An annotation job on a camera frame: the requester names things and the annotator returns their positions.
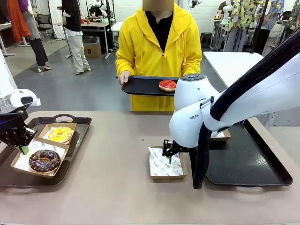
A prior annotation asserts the bystander with orange garment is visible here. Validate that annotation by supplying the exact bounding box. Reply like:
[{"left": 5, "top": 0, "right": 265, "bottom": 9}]
[{"left": 6, "top": 0, "right": 52, "bottom": 72}]

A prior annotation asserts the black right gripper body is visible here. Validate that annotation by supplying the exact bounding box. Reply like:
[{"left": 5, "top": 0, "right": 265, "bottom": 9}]
[{"left": 174, "top": 142, "right": 189, "bottom": 153}]

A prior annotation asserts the background work table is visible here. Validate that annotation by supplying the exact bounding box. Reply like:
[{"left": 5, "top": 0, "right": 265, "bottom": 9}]
[{"left": 80, "top": 16, "right": 117, "bottom": 59}]

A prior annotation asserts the yellow sprinkled donut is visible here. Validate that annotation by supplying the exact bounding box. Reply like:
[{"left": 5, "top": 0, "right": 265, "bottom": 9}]
[{"left": 47, "top": 126, "right": 73, "bottom": 143}]

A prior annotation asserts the black office chair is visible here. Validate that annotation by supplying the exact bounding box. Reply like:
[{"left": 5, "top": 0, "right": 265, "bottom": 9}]
[{"left": 35, "top": 13, "right": 54, "bottom": 44}]

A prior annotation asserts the white side table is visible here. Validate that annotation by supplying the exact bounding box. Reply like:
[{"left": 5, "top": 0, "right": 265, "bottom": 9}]
[{"left": 202, "top": 51, "right": 278, "bottom": 128}]

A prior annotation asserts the black round stool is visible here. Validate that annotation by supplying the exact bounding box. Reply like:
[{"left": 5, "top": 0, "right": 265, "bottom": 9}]
[{"left": 200, "top": 31, "right": 212, "bottom": 47}]

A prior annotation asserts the small black serving tray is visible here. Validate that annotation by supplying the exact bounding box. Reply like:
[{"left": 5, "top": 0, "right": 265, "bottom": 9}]
[{"left": 121, "top": 75, "right": 179, "bottom": 97}]

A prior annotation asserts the person's right hand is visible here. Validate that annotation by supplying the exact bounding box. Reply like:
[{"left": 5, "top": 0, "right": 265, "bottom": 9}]
[{"left": 118, "top": 71, "right": 131, "bottom": 85}]

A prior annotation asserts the large black tray with handles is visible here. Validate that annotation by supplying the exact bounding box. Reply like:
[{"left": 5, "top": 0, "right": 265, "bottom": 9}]
[{"left": 205, "top": 118, "right": 293, "bottom": 188}]

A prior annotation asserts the red glazed donut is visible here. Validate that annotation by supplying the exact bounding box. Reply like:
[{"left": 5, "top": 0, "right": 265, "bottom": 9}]
[{"left": 158, "top": 79, "right": 177, "bottom": 92}]

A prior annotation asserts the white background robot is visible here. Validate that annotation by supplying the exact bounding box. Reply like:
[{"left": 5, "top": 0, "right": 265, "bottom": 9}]
[{"left": 90, "top": 0, "right": 105, "bottom": 17}]

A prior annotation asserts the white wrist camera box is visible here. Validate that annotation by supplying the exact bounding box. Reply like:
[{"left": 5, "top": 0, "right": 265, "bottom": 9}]
[{"left": 9, "top": 89, "right": 41, "bottom": 106}]

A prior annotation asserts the brown plastic serving tray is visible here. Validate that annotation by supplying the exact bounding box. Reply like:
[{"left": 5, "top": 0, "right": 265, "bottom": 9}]
[{"left": 0, "top": 114, "right": 92, "bottom": 188}]

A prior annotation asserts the chocolate sprinkled donut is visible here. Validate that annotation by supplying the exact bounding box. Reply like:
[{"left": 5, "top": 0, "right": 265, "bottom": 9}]
[{"left": 28, "top": 149, "right": 61, "bottom": 174}]

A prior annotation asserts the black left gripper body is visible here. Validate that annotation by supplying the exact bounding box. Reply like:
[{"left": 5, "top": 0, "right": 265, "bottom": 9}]
[{"left": 0, "top": 112, "right": 25, "bottom": 134}]

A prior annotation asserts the white hanging cloth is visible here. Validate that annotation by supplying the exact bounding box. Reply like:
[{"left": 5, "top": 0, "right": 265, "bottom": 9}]
[{"left": 48, "top": 0, "right": 66, "bottom": 40}]

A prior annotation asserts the person's left forearm yellow sleeve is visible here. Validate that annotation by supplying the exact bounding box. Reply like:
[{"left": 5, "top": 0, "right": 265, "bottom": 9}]
[{"left": 180, "top": 56, "right": 203, "bottom": 78}]

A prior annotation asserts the kraft paper food box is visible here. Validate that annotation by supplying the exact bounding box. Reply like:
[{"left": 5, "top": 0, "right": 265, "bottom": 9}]
[
  {"left": 210, "top": 128, "right": 232, "bottom": 143},
  {"left": 37, "top": 122, "right": 77, "bottom": 145},
  {"left": 10, "top": 136, "right": 70, "bottom": 179},
  {"left": 147, "top": 145, "right": 188, "bottom": 180}
]

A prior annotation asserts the person in yellow hoodie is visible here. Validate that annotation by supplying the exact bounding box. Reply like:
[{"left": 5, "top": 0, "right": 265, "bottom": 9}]
[{"left": 115, "top": 0, "right": 203, "bottom": 112}]

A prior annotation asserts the bystander in yellow floral shirt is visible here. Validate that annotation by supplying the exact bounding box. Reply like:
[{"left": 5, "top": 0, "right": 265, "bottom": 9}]
[{"left": 228, "top": 0, "right": 258, "bottom": 53}]

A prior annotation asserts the bystander in blue patterned shirt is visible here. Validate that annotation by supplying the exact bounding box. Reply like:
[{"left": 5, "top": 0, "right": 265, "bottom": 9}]
[{"left": 254, "top": 0, "right": 285, "bottom": 55}]

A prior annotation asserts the brown cardboard box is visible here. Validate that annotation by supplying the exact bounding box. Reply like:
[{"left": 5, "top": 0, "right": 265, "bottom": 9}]
[{"left": 83, "top": 36, "right": 103, "bottom": 59}]

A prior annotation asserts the black braided cable sleeve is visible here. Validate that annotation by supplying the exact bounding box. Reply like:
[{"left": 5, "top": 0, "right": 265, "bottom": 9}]
[{"left": 192, "top": 29, "right": 300, "bottom": 190}]

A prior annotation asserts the bystander in beige trousers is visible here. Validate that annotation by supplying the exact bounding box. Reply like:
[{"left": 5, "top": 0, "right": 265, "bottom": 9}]
[{"left": 61, "top": 0, "right": 91, "bottom": 75}]

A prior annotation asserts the dark brown office desk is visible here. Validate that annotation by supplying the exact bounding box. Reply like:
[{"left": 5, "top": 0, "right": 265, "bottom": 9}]
[{"left": 0, "top": 22, "right": 28, "bottom": 57}]

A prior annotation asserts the person's right forearm yellow sleeve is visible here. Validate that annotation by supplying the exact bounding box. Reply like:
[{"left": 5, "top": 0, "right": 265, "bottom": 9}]
[{"left": 115, "top": 56, "right": 135, "bottom": 75}]

